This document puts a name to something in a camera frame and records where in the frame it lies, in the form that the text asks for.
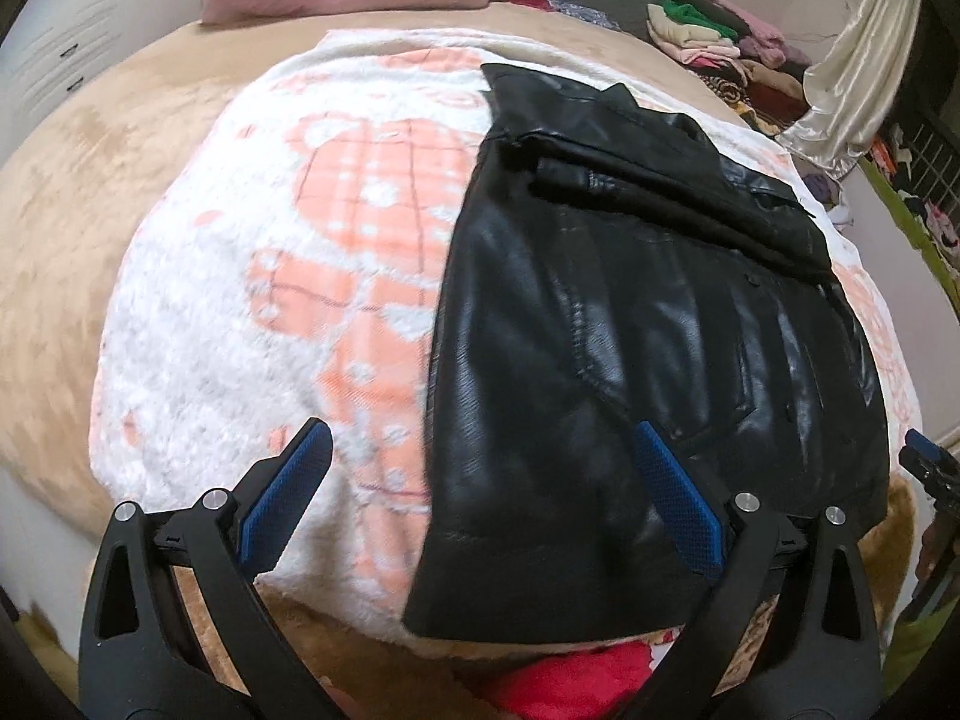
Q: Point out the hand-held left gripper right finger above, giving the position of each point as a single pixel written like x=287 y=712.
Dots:
x=675 y=495

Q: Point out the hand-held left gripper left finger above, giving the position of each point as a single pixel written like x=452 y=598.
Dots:
x=289 y=484

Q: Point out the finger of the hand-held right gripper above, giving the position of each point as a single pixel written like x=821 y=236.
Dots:
x=934 y=484
x=924 y=448

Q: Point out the black leather jacket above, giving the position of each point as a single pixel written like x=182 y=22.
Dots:
x=600 y=390

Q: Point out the heap of colourful clothes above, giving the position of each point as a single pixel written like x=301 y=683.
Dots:
x=930 y=217

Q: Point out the pile of folded clothes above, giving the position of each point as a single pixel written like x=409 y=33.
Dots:
x=720 y=45

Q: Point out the green cloth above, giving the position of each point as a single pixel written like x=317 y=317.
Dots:
x=919 y=645

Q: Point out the white bed side panel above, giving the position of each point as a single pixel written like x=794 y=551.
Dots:
x=900 y=360

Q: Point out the floral cloth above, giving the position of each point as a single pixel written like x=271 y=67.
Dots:
x=664 y=645

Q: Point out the bear printed blanket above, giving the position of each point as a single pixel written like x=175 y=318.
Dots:
x=262 y=315

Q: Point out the purple cloth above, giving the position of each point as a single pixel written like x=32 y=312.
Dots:
x=823 y=189

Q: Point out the cream satin curtain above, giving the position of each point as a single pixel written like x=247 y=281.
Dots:
x=862 y=75

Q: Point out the white wardrobe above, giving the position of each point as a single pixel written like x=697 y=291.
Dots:
x=60 y=52

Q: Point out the blue patterned cloth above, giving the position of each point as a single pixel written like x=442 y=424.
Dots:
x=585 y=15

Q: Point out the black metal rail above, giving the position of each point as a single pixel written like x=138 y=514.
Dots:
x=930 y=150

